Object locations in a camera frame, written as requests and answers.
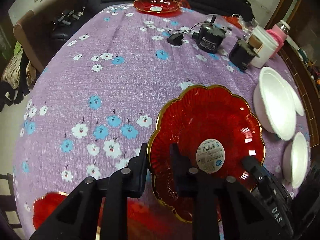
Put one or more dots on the pink water bottle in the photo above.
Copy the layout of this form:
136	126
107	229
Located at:
276	36

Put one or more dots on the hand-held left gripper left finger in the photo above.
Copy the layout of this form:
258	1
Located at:
136	177

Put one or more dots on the red mesh bag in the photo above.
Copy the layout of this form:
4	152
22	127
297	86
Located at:
183	3

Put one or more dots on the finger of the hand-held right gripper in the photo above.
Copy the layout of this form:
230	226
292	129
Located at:
270	197

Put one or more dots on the wooden door frame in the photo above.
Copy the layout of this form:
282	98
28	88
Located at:
287	7

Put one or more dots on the wooden chair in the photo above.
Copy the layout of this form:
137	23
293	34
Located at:
6	180

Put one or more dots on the black backpack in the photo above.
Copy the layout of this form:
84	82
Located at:
8	98

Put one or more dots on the red glass plate gold rim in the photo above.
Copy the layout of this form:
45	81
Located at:
46	210
150	3
212	120

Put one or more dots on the small black water pump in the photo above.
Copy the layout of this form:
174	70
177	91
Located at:
240	53

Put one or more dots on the black spare gripper tools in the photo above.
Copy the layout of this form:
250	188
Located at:
65	18

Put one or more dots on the printed blanket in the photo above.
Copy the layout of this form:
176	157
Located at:
11	71

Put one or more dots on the large black water pump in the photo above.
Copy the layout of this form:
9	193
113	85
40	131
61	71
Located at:
207	41

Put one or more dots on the clear plastic bag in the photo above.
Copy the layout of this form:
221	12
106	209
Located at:
246	25

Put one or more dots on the black power adapter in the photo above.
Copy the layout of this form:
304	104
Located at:
175	40

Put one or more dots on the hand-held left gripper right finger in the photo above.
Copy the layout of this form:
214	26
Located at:
182	177

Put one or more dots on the large white disposable bowl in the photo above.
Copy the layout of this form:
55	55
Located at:
275	105

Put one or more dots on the white plastic jar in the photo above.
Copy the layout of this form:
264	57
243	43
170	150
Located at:
265	47

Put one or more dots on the brown armchair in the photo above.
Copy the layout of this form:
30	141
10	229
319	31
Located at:
37	37

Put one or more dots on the purple floral tablecloth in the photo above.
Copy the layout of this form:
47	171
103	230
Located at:
100	80

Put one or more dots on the small white disposable bowl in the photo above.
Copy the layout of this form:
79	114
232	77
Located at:
297	160

